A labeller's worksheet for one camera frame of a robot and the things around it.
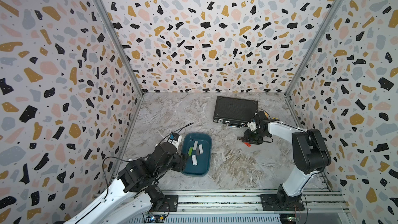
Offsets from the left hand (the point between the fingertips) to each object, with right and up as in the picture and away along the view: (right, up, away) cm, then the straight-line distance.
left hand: (186, 155), depth 70 cm
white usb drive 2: (+5, -3, +22) cm, 23 cm away
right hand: (+33, +1, +26) cm, 41 cm away
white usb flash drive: (+2, -7, +18) cm, 19 cm away
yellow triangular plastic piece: (+56, +14, +37) cm, 68 cm away
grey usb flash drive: (+3, -4, +22) cm, 23 cm away
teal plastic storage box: (+7, -9, +18) cm, 21 cm away
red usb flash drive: (+34, -1, +25) cm, 42 cm away
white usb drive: (+2, -1, +23) cm, 23 cm away
